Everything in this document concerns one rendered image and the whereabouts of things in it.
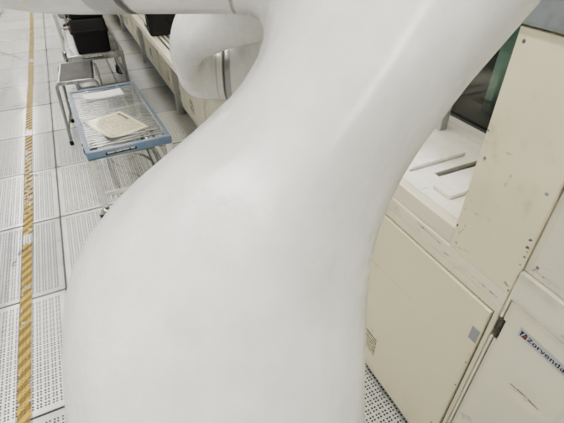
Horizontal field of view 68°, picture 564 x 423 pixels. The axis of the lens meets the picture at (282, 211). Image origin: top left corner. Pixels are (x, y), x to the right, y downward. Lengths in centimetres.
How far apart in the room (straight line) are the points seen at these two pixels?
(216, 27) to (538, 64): 54
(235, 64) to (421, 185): 70
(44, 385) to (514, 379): 155
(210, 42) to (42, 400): 157
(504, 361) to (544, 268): 26
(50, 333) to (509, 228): 174
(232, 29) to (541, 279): 71
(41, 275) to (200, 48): 194
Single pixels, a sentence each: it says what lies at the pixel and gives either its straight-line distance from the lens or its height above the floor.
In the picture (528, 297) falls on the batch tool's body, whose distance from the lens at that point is 95.
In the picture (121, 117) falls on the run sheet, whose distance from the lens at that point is 255.
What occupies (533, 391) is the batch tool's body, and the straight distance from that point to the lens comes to 106.
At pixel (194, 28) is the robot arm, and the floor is 133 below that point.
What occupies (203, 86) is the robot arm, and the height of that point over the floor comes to 125.
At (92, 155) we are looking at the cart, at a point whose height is 44.
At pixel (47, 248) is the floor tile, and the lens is 247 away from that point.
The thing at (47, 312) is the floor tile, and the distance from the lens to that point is 213.
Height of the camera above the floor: 145
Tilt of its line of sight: 37 degrees down
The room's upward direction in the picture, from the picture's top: straight up
